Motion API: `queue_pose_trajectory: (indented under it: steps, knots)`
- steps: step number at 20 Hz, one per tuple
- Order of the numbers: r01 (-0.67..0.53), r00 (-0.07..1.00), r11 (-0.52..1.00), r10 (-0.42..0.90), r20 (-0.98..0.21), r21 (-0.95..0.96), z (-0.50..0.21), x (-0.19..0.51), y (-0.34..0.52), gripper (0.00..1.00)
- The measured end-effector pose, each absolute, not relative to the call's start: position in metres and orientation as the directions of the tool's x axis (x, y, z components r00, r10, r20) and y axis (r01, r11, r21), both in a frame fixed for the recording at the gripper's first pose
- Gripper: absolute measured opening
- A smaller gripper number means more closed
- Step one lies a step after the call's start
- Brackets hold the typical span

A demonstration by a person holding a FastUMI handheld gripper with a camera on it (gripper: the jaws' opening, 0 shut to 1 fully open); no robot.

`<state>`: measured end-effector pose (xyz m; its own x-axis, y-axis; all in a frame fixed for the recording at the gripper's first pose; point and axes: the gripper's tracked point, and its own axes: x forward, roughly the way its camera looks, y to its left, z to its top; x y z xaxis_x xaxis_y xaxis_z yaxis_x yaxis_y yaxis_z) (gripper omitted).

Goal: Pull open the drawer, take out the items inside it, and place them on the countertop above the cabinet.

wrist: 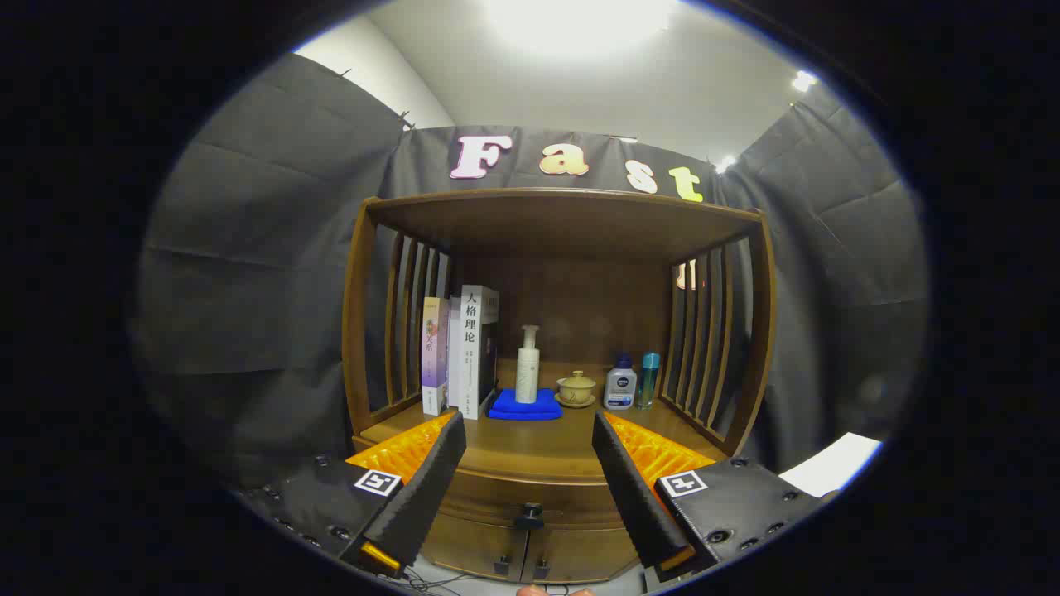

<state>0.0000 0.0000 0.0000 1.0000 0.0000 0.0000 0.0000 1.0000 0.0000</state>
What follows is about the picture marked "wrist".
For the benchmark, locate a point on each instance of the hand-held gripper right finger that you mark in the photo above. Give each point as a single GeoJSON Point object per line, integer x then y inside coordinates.
{"type": "Point", "coordinates": [633, 488]}

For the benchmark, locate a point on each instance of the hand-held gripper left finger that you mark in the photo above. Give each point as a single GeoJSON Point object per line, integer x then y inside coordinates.
{"type": "Point", "coordinates": [422, 488]}

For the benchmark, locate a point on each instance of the wooden drawer with black knob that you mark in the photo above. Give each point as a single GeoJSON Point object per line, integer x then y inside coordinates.
{"type": "Point", "coordinates": [571, 501]}

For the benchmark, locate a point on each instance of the wooden cabinet door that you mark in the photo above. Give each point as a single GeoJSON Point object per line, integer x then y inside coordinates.
{"type": "Point", "coordinates": [588, 555]}
{"type": "Point", "coordinates": [472, 546]}

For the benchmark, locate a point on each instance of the wooden countertop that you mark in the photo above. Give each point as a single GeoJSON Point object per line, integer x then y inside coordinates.
{"type": "Point", "coordinates": [530, 439]}

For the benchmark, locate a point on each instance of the brown wooden cabinet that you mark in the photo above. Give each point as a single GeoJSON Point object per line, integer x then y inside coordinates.
{"type": "Point", "coordinates": [563, 223]}

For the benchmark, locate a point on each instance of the white bottle with blue cap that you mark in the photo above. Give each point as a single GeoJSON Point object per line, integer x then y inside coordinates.
{"type": "Point", "coordinates": [619, 389]}

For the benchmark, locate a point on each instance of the teal bottle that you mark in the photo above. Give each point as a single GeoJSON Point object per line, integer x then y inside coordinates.
{"type": "Point", "coordinates": [648, 381]}

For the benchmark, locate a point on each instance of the beige lidded teacup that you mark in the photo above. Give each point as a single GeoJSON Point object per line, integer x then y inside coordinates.
{"type": "Point", "coordinates": [575, 389]}

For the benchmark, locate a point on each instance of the blue folded cloth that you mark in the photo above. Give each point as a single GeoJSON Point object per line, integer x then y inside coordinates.
{"type": "Point", "coordinates": [505, 407]}

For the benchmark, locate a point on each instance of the thin white book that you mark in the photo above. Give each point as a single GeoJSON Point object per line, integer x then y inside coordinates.
{"type": "Point", "coordinates": [454, 364]}

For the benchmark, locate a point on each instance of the purple book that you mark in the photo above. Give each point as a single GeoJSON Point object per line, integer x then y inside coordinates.
{"type": "Point", "coordinates": [432, 356]}

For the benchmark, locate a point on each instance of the grey white portrait book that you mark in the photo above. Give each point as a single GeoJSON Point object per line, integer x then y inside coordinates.
{"type": "Point", "coordinates": [470, 356]}

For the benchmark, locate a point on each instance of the white pump bottle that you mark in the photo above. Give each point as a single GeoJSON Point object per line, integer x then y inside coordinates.
{"type": "Point", "coordinates": [527, 372]}

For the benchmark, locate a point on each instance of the white appliance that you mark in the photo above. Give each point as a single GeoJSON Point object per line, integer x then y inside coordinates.
{"type": "Point", "coordinates": [832, 463]}

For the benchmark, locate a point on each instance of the small ceiling spotlight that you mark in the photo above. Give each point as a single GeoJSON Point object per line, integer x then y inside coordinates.
{"type": "Point", "coordinates": [802, 80]}

